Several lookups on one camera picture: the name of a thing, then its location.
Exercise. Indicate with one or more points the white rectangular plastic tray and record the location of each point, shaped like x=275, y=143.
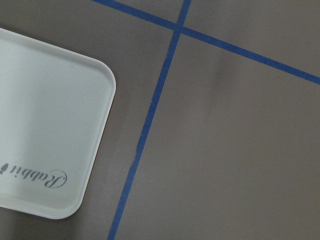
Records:
x=54, y=105

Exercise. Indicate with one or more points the blue tape grid lines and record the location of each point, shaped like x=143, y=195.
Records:
x=230, y=149

